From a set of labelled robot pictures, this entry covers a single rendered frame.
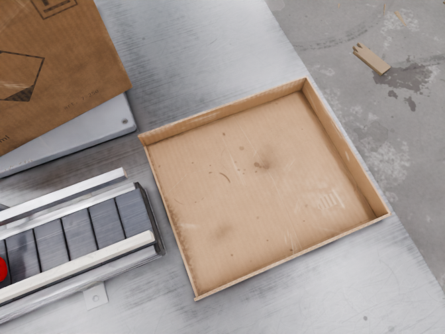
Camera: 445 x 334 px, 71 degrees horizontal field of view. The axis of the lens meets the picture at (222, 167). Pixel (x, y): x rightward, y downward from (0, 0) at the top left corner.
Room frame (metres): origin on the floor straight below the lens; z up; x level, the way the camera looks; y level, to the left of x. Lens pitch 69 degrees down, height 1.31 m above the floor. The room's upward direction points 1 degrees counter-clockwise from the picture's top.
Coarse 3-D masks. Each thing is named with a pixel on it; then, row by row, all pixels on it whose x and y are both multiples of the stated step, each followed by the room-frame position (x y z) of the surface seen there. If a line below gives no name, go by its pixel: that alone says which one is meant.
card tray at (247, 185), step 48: (288, 96) 0.32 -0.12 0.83; (144, 144) 0.22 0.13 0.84; (192, 144) 0.22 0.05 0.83; (240, 144) 0.22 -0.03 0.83; (288, 144) 0.22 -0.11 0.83; (336, 144) 0.22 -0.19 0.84; (192, 192) 0.14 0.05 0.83; (240, 192) 0.14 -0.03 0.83; (288, 192) 0.14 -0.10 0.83; (336, 192) 0.14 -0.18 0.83; (192, 240) 0.07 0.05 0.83; (240, 240) 0.07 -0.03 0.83; (288, 240) 0.06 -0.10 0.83
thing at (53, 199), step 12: (120, 168) 0.13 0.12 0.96; (96, 180) 0.12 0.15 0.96; (108, 180) 0.12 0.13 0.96; (120, 180) 0.12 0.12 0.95; (60, 192) 0.11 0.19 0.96; (72, 192) 0.11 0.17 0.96; (84, 192) 0.11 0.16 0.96; (24, 204) 0.09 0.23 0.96; (36, 204) 0.09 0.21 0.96; (48, 204) 0.09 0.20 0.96; (0, 216) 0.08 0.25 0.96; (12, 216) 0.08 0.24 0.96; (24, 216) 0.08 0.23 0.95
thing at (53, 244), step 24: (72, 216) 0.10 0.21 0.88; (96, 216) 0.10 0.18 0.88; (120, 216) 0.10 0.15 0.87; (144, 216) 0.09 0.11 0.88; (24, 240) 0.06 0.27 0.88; (48, 240) 0.06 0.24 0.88; (72, 240) 0.06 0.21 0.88; (96, 240) 0.06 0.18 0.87; (120, 240) 0.06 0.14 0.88; (24, 264) 0.03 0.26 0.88; (48, 264) 0.03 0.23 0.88; (96, 264) 0.03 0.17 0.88; (0, 288) 0.00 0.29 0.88
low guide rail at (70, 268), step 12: (132, 240) 0.06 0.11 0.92; (144, 240) 0.06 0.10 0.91; (96, 252) 0.04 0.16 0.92; (108, 252) 0.04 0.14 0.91; (120, 252) 0.04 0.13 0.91; (72, 264) 0.03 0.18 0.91; (84, 264) 0.03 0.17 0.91; (36, 276) 0.02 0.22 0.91; (48, 276) 0.02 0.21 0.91; (60, 276) 0.02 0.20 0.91; (12, 288) 0.00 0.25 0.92; (24, 288) 0.00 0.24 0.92; (0, 300) -0.01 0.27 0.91
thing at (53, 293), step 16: (112, 192) 0.13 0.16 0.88; (144, 192) 0.14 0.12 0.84; (64, 208) 0.11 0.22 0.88; (80, 208) 0.11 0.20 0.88; (32, 224) 0.09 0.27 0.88; (0, 240) 0.07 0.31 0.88; (160, 240) 0.07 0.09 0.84; (128, 256) 0.04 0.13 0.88; (144, 256) 0.04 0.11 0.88; (160, 256) 0.04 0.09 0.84; (96, 272) 0.02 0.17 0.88; (112, 272) 0.02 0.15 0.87; (48, 288) 0.00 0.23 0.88; (64, 288) 0.00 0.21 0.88; (16, 304) -0.02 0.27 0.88; (32, 304) -0.02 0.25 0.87; (0, 320) -0.04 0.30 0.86
